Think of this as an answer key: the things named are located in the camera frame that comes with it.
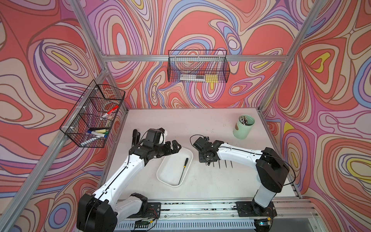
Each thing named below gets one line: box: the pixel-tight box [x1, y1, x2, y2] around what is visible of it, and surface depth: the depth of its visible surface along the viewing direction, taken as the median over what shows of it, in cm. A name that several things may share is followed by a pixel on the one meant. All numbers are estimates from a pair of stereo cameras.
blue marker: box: [87, 130, 108, 138], surface depth 71 cm
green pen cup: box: [232, 114, 256, 140], surface depth 97 cm
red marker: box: [101, 105, 120, 118], surface depth 78 cm
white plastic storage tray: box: [156, 147, 194, 188], surface depth 89 cm
